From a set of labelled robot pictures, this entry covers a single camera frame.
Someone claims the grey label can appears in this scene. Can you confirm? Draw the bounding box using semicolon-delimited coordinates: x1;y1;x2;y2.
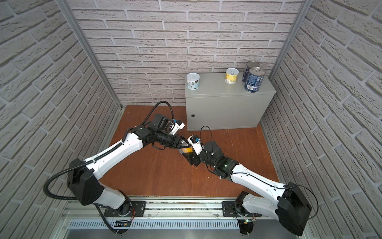
186;73;200;90

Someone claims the yellow label can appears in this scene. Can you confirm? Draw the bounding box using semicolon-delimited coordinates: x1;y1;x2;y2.
225;68;239;84

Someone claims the blue Progresso soup can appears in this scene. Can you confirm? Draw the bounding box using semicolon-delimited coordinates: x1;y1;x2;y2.
244;67;265;93

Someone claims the red label soup can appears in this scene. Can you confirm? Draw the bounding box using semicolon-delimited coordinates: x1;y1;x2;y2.
242;61;260;83

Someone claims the orange can white lid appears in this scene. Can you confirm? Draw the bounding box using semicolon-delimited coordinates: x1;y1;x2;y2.
179;141;194;154

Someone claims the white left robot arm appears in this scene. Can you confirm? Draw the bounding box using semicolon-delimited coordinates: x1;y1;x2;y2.
68;125;192;216

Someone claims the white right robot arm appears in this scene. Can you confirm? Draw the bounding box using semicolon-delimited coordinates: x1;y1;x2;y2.
182;151;312;236

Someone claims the grey metal cabinet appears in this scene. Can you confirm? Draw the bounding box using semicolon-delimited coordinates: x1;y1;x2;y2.
185;72;276;131

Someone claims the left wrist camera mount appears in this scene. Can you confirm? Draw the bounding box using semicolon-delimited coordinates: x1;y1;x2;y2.
151;114;185;135

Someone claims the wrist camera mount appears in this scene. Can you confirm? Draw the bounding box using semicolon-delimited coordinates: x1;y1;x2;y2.
188;135;224;167
151;114;185;135

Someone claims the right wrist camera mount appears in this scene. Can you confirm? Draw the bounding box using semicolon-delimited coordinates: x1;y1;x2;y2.
188;135;224;167

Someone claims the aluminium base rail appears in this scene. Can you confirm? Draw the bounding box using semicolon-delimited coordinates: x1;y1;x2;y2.
59;195;305;231

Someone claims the black corrugated left cable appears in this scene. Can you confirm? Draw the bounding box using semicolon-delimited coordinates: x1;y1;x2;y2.
43;101;175;201

